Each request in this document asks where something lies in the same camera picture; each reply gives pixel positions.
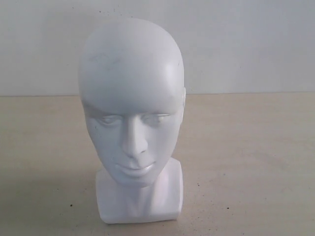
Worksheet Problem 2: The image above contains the white mannequin head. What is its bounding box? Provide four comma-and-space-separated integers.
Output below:
78, 18, 186, 224

